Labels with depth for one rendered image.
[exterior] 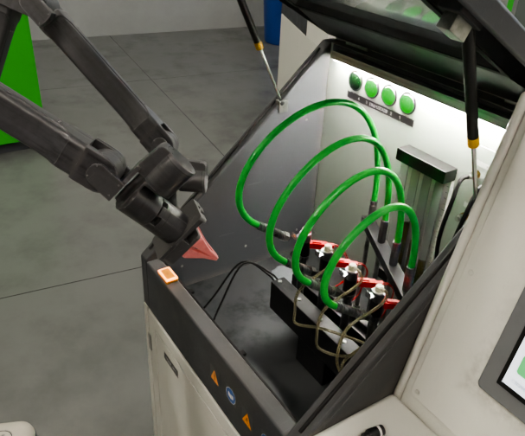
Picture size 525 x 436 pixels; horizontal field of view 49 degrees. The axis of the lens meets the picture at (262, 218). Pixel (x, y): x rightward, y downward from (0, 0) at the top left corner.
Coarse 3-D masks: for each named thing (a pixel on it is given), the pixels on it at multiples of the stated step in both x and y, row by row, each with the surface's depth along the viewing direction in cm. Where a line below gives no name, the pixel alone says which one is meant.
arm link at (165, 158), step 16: (160, 144) 88; (144, 160) 87; (160, 160) 87; (176, 160) 86; (96, 176) 85; (112, 176) 85; (128, 176) 87; (144, 176) 88; (160, 176) 87; (176, 176) 87; (112, 192) 86; (160, 192) 88
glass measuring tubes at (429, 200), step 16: (400, 160) 131; (416, 160) 127; (432, 160) 126; (400, 176) 134; (416, 176) 130; (432, 176) 125; (448, 176) 123; (416, 192) 134; (432, 192) 129; (448, 192) 126; (416, 208) 135; (432, 208) 128; (432, 224) 130; (432, 240) 133; (400, 256) 141; (432, 256) 134; (384, 272) 146; (416, 272) 137
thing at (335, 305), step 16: (384, 208) 100; (400, 208) 102; (368, 224) 99; (416, 224) 107; (352, 240) 98; (416, 240) 109; (336, 256) 98; (416, 256) 112; (320, 288) 101; (336, 304) 105
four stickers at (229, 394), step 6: (210, 366) 126; (210, 372) 127; (216, 372) 124; (216, 378) 125; (216, 384) 125; (228, 390) 120; (228, 396) 121; (234, 396) 118; (234, 402) 119; (246, 414) 115; (246, 420) 116; (252, 420) 114
